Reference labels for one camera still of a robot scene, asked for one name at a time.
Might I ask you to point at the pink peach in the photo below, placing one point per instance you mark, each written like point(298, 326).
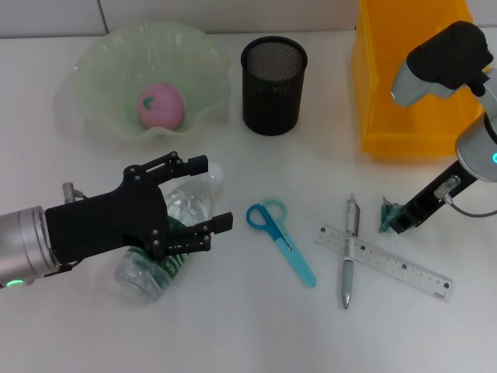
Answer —
point(163, 105)

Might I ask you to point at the black mesh pen cup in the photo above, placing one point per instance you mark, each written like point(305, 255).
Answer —
point(272, 97)

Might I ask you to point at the yellow plastic storage bin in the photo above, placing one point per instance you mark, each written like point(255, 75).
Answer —
point(388, 97)

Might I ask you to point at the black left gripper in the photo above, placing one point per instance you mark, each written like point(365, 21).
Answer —
point(108, 225)

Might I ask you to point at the transparent plastic ruler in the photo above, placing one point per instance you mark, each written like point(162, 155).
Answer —
point(404, 268)

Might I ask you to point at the grey retractable pen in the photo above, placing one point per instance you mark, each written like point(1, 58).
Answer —
point(348, 272)

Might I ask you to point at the clear green-label water bottle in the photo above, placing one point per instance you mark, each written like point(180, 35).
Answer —
point(190, 202)

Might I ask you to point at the teal plastic wrapper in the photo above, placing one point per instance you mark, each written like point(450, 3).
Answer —
point(388, 217)

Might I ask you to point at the green wavy glass plate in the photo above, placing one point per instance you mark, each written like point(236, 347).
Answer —
point(116, 58)

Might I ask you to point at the blue scissors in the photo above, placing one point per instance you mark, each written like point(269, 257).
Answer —
point(289, 248)

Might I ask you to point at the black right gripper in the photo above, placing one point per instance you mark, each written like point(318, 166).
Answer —
point(427, 202)

